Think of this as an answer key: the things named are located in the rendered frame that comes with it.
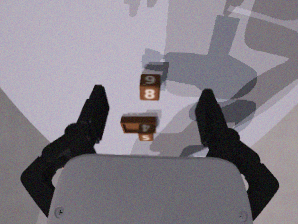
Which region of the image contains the brown calendar cube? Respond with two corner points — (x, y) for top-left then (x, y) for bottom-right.
(139, 74), (161, 101)
(138, 124), (153, 141)

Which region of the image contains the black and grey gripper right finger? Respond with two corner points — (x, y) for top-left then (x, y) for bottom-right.
(195, 89), (279, 221)

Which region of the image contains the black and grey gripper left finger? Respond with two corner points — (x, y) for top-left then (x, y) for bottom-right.
(20, 85), (110, 218)

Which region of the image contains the brown shallow tray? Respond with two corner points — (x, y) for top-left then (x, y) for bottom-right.
(120, 116), (156, 134)

